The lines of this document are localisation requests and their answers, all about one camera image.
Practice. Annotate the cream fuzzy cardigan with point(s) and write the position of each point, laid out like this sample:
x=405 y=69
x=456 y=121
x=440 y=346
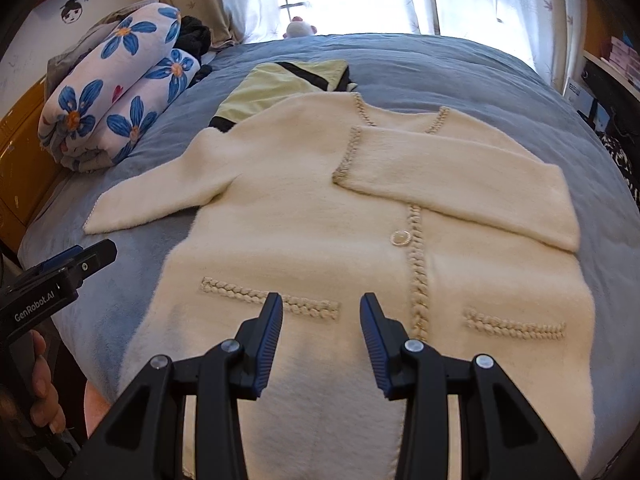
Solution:
x=310 y=210

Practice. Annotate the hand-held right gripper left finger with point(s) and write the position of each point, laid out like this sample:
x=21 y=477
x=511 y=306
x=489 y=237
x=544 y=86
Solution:
x=267 y=340

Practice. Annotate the yellow-green jacket black trim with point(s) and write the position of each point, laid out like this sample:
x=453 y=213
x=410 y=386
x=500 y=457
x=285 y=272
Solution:
x=265 y=90

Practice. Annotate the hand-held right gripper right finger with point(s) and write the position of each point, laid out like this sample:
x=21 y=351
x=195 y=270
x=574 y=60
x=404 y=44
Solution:
x=374 y=340

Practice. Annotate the white printed box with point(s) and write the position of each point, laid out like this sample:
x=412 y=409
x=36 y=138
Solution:
x=580 y=97

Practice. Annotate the pink white plush toy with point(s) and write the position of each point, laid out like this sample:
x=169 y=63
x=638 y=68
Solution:
x=299 y=27

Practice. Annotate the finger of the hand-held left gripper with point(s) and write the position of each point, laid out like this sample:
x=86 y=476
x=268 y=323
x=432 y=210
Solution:
x=95 y=257
x=61 y=257

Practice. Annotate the light wooden shelf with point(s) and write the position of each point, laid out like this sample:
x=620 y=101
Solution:
x=595 y=57

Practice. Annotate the black white patterned cloth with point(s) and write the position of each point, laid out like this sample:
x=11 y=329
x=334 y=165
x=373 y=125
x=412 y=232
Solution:
x=617 y=155

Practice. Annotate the yellow cabinet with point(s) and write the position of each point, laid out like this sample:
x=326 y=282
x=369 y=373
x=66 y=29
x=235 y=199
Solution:
x=25 y=160

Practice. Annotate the grey-blue bed blanket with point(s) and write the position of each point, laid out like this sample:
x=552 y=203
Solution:
x=450 y=70

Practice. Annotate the dark clothes pile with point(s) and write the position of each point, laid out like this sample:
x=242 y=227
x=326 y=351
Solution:
x=195 y=37

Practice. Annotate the person's left hand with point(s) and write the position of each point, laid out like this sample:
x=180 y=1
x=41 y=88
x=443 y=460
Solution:
x=45 y=385

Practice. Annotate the grey cloth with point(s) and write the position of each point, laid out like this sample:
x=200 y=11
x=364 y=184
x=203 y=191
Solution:
x=70 y=57

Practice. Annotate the black case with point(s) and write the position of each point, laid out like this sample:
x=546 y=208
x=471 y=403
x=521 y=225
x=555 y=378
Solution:
x=607 y=90

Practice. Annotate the white blue-flowered rolled blanket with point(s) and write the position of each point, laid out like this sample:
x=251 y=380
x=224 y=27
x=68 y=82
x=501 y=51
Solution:
x=100 y=95

